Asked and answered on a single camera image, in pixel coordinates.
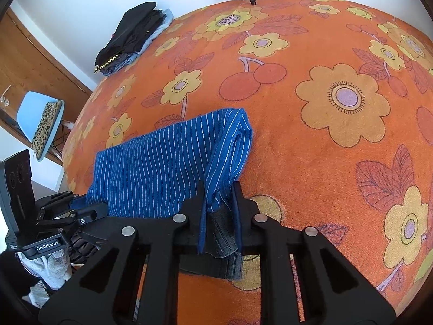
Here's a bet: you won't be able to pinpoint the light blue chair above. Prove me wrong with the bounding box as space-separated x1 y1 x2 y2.
17 91 67 162

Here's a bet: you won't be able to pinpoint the person's left hand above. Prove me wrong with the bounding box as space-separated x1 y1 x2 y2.
25 252 73 292

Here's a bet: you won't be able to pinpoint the wooden door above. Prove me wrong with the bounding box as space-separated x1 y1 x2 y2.
0 8 93 136

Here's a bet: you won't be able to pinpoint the leopard print cushion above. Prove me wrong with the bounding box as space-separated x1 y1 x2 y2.
31 100 63 154

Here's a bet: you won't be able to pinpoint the black folded garment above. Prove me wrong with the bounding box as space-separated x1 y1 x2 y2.
96 2 168 68

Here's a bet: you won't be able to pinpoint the dark cloth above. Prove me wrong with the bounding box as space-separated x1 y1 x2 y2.
0 249 41 312

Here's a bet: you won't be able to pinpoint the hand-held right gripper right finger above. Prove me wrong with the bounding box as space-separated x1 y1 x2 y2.
232 181 396 325

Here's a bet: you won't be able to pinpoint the blue striped pants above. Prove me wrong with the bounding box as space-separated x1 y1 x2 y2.
84 108 254 282

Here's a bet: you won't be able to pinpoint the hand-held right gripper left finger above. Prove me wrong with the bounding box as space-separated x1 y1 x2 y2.
39 181 207 325

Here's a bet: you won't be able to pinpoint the dark denim jeans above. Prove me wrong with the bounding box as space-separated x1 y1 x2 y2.
101 52 142 77

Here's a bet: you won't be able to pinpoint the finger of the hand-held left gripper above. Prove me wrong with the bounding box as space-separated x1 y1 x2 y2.
37 191 81 210
44 202 109 231

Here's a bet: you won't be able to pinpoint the orange floral blanket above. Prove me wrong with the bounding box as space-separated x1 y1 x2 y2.
63 0 433 325

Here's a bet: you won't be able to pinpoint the black yellow patterned band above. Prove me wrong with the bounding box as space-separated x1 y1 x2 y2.
94 51 124 74

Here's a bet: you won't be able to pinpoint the light blue garment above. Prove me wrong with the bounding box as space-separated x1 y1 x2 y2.
138 8 175 55

